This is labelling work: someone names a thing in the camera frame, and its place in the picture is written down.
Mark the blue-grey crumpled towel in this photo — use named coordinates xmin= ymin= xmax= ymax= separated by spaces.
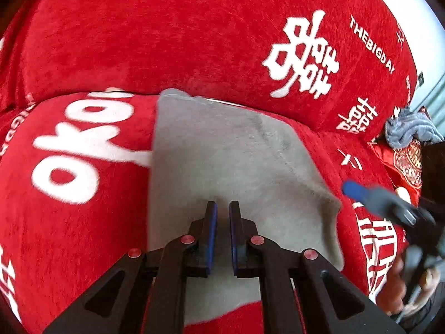
xmin=384 ymin=107 xmax=444 ymax=149

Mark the grey knitted garment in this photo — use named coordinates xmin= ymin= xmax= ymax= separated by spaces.
xmin=148 ymin=89 xmax=344 ymax=324

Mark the person's right hand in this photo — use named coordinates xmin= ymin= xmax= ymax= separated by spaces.
xmin=376 ymin=255 xmax=441 ymax=317

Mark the red sofa seat cover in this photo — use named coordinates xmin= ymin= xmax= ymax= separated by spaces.
xmin=1 ymin=91 xmax=407 ymax=333

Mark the red embroidered cushion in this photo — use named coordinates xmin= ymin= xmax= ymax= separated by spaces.
xmin=368 ymin=139 xmax=422 ymax=206

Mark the red sofa back cover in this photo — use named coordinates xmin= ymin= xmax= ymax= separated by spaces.
xmin=1 ymin=0 xmax=416 ymax=140

